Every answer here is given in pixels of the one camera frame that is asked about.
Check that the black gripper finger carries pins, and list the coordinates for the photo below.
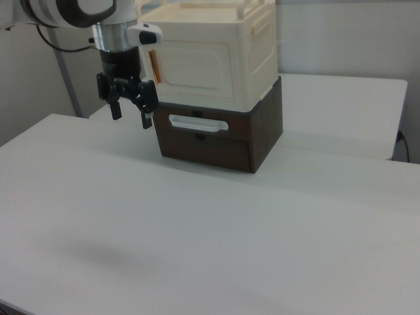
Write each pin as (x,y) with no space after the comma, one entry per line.
(147,98)
(115,110)

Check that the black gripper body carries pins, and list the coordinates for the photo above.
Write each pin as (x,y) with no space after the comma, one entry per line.
(119,65)

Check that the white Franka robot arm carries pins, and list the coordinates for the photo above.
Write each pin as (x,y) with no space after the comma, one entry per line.
(49,11)

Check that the cream cabinet door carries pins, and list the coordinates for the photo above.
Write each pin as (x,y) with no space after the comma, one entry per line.
(197,69)

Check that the cream plastic cabinet box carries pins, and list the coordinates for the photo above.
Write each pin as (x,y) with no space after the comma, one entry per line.
(252,46)

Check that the brown drawer with black tab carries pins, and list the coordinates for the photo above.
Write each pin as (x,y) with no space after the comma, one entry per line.
(213,152)

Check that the dark brown wooden drawer unit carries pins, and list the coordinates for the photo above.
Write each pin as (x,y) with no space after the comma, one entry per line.
(264,128)

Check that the grey metal post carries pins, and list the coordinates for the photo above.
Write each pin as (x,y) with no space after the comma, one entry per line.
(67,78)

